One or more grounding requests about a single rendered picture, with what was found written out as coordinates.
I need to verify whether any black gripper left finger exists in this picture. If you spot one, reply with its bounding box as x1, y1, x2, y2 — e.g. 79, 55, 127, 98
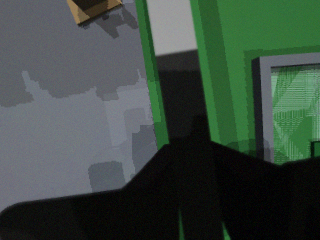
0, 144, 180, 240

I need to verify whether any green flat mat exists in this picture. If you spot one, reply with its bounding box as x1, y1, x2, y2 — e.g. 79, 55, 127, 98
135, 0, 320, 157

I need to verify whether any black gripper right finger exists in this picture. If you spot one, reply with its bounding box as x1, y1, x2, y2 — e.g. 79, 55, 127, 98
212, 141, 320, 240

